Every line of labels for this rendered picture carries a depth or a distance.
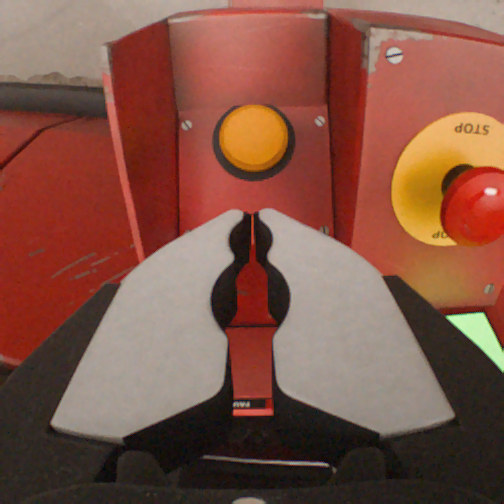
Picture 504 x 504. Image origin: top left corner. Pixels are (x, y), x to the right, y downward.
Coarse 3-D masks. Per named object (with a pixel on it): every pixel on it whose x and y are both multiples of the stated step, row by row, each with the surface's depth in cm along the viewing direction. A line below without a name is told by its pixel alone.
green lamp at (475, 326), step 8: (456, 320) 22; (464, 320) 22; (472, 320) 22; (480, 320) 22; (464, 328) 21; (472, 328) 21; (480, 328) 21; (488, 328) 21; (472, 336) 21; (480, 336) 21; (488, 336) 21; (480, 344) 20; (488, 344) 20; (496, 344) 20; (488, 352) 20; (496, 352) 20; (496, 360) 19
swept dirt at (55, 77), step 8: (56, 72) 85; (0, 80) 84; (8, 80) 85; (16, 80) 85; (24, 80) 85; (32, 80) 86; (40, 80) 86; (48, 80) 86; (56, 80) 86; (64, 80) 86; (72, 80) 87; (80, 80) 87; (88, 80) 87; (96, 80) 87
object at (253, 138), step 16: (240, 112) 22; (256, 112) 22; (272, 112) 22; (224, 128) 22; (240, 128) 22; (256, 128) 22; (272, 128) 22; (224, 144) 22; (240, 144) 22; (256, 144) 22; (272, 144) 22; (240, 160) 22; (256, 160) 22; (272, 160) 22
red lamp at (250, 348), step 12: (228, 336) 22; (240, 336) 22; (252, 336) 22; (264, 336) 22; (240, 348) 21; (252, 348) 21; (264, 348) 21; (240, 360) 20; (252, 360) 20; (264, 360) 20; (240, 372) 20; (252, 372) 20; (264, 372) 20; (240, 384) 19; (252, 384) 19; (264, 384) 19; (240, 396) 19; (252, 396) 19; (264, 396) 19
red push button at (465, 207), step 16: (448, 176) 17; (464, 176) 15; (480, 176) 15; (496, 176) 15; (448, 192) 16; (464, 192) 15; (480, 192) 15; (496, 192) 15; (448, 208) 16; (464, 208) 15; (480, 208) 15; (496, 208) 15; (448, 224) 16; (464, 224) 16; (480, 224) 16; (496, 224) 16; (464, 240) 16; (480, 240) 16
